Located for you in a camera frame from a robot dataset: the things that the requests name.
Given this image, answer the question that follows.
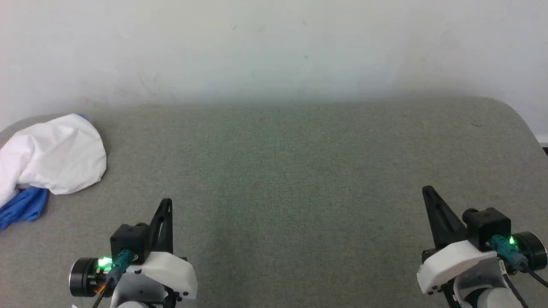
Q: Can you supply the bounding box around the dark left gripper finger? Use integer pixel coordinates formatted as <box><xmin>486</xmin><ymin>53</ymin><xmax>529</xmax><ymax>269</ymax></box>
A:
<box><xmin>147</xmin><ymin>198</ymin><xmax>167</xmax><ymax>254</ymax></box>
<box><xmin>158</xmin><ymin>198</ymin><xmax>174</xmax><ymax>254</ymax></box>

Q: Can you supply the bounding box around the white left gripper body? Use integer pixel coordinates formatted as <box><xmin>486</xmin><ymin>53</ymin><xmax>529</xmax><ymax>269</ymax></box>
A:
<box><xmin>123</xmin><ymin>251</ymin><xmax>199</xmax><ymax>300</ymax></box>

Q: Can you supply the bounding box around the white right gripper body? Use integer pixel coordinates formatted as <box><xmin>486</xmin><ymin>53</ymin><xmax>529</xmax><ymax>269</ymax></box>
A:
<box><xmin>417</xmin><ymin>239</ymin><xmax>500</xmax><ymax>296</ymax></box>

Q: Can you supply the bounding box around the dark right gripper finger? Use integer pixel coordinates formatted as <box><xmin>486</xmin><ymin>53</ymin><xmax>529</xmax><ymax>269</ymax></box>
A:
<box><xmin>430</xmin><ymin>186</ymin><xmax>468</xmax><ymax>246</ymax></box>
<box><xmin>422</xmin><ymin>186</ymin><xmax>448</xmax><ymax>249</ymax></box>

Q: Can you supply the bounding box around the white and blue T-shirt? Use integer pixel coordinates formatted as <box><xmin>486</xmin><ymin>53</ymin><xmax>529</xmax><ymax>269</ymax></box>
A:
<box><xmin>0</xmin><ymin>113</ymin><xmax>107</xmax><ymax>231</ymax></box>

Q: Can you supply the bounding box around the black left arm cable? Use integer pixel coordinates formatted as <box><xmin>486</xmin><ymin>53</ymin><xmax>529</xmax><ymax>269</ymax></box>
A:
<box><xmin>92</xmin><ymin>249</ymin><xmax>134</xmax><ymax>308</ymax></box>

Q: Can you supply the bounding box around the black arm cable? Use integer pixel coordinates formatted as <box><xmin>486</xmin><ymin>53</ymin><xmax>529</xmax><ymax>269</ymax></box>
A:
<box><xmin>490</xmin><ymin>234</ymin><xmax>548</xmax><ymax>288</ymax></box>
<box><xmin>92</xmin><ymin>249</ymin><xmax>134</xmax><ymax>308</ymax></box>

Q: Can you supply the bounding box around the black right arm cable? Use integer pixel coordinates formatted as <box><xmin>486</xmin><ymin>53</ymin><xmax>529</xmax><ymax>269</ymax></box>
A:
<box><xmin>490</xmin><ymin>234</ymin><xmax>548</xmax><ymax>288</ymax></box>

